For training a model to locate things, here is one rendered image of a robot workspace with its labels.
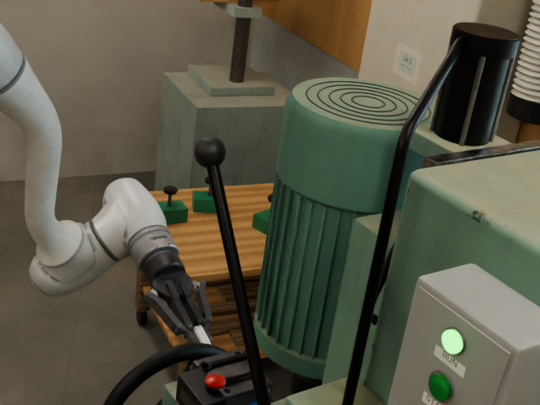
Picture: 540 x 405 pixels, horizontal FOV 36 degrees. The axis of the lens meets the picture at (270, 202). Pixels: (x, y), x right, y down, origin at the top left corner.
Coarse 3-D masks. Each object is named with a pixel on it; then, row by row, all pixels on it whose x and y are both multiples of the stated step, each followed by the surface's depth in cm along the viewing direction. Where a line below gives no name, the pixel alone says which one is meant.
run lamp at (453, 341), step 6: (444, 330) 58; (450, 330) 57; (456, 330) 57; (444, 336) 58; (450, 336) 57; (456, 336) 57; (462, 336) 57; (444, 342) 58; (450, 342) 57; (456, 342) 57; (462, 342) 57; (450, 348) 57; (456, 348) 57; (462, 348) 57; (456, 354) 57
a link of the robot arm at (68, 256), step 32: (0, 96) 128; (32, 96) 132; (32, 128) 136; (32, 160) 143; (32, 192) 147; (32, 224) 153; (64, 224) 161; (64, 256) 159; (96, 256) 162; (64, 288) 164
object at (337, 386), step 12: (324, 384) 77; (336, 384) 77; (360, 384) 77; (288, 396) 74; (300, 396) 74; (312, 396) 75; (324, 396) 75; (336, 396) 75; (360, 396) 76; (372, 396) 76
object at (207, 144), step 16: (208, 144) 88; (208, 160) 88; (208, 176) 89; (224, 192) 89; (224, 208) 89; (224, 224) 88; (224, 240) 88; (240, 272) 88; (240, 288) 88; (240, 304) 88; (240, 320) 88; (256, 352) 87; (256, 368) 87; (256, 384) 87; (256, 400) 87
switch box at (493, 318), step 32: (416, 288) 61; (448, 288) 59; (480, 288) 60; (512, 288) 61; (416, 320) 61; (448, 320) 58; (480, 320) 56; (512, 320) 56; (416, 352) 61; (480, 352) 56; (512, 352) 54; (416, 384) 62; (480, 384) 56; (512, 384) 55
